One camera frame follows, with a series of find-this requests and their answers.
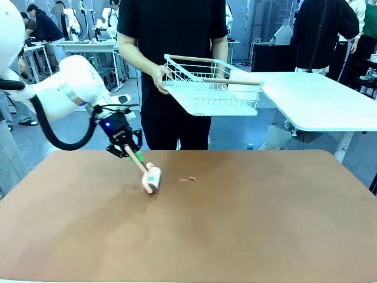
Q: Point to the person in dark hoodie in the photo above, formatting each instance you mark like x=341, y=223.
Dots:
x=47, y=29

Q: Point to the person in white shirt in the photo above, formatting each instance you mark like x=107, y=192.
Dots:
x=357, y=11

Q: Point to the pink lint roller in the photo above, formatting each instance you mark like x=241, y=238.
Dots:
x=153, y=178

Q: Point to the grey plastic stool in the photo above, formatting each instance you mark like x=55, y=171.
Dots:
x=103, y=76

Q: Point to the person in black sweatshirt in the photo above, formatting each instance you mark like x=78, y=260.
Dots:
x=321, y=35

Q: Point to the person's right hand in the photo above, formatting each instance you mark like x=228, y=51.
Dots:
x=160, y=79

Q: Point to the white house-shaped device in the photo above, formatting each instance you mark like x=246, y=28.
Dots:
x=282, y=35

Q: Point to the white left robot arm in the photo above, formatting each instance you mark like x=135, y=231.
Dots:
x=76, y=79

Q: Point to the black cabinet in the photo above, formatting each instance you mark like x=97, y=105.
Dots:
x=271, y=59

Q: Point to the person's right forearm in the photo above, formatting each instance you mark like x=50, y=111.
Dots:
x=135, y=59

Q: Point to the white workbench with robots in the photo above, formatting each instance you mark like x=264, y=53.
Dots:
x=88, y=45

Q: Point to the person in black t-shirt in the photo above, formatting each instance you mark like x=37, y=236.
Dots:
x=173, y=59

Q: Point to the small red paper scrap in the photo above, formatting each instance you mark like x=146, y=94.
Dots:
x=192, y=177

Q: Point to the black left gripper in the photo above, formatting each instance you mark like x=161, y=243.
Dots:
x=117, y=129

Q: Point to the man in brown shirt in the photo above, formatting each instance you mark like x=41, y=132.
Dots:
x=28, y=25

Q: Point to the person's left forearm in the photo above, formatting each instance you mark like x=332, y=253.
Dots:
x=219, y=48

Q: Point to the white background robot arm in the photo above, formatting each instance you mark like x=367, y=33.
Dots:
x=109, y=23
x=73, y=22

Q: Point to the large white table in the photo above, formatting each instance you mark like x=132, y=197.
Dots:
x=318, y=97

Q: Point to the man in grey overshirt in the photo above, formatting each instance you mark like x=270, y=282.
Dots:
x=62, y=17

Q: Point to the person's left hand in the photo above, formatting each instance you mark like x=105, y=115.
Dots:
x=221, y=86

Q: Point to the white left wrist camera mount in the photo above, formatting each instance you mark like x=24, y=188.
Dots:
x=130, y=115

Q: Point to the small grey bottle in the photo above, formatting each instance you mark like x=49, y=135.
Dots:
x=250, y=146

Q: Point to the person in grey trousers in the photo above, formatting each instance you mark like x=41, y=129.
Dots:
x=20, y=112

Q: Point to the beige paper bag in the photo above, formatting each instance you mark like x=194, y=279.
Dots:
x=275, y=137

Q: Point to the person in green shirt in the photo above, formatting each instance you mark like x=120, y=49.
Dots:
x=369, y=23

